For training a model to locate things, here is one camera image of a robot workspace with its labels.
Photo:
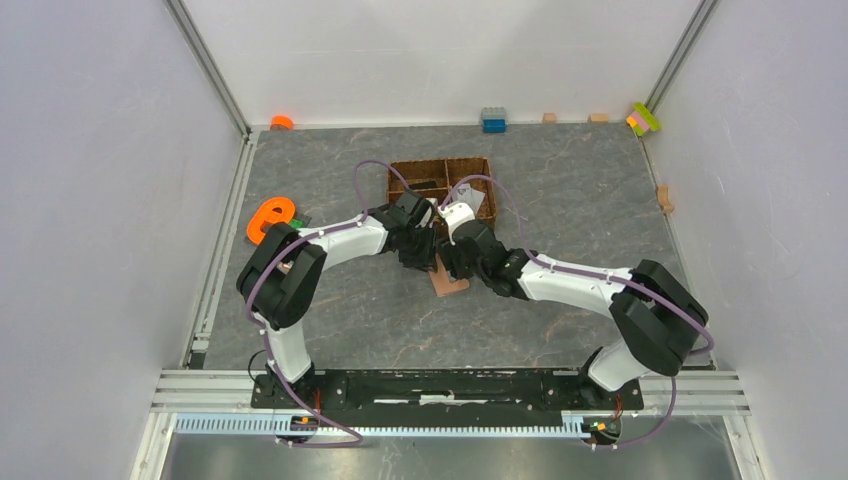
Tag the blue grey toy bricks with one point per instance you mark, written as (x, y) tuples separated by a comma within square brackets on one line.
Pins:
[(493, 120)]

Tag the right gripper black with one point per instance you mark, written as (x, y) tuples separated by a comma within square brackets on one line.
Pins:
[(449, 256)]

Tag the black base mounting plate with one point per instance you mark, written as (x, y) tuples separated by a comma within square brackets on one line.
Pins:
[(523, 397)]

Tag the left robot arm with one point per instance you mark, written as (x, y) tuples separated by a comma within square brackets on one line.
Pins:
[(279, 281)]

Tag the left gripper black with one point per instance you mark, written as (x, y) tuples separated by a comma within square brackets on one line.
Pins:
[(425, 260)]

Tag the curved tan wooden piece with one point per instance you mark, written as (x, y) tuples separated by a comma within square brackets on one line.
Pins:
[(664, 199)]

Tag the grey cards in basket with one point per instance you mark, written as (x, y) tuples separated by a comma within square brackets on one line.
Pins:
[(474, 198)]

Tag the black item in basket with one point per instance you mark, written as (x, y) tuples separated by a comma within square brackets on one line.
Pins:
[(424, 185)]

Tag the green pink toy bricks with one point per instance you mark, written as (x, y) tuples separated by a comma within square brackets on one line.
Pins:
[(642, 121)]

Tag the brown woven divided basket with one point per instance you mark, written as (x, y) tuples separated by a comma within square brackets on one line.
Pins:
[(448, 172)]

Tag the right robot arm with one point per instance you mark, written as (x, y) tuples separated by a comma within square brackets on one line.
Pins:
[(658, 319)]

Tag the orange round cap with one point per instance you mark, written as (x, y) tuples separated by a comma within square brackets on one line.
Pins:
[(281, 122)]

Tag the orange tape dispenser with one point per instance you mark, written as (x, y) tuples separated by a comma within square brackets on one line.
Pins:
[(272, 211)]

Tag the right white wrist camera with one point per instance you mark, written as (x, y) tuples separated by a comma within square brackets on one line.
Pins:
[(454, 215)]

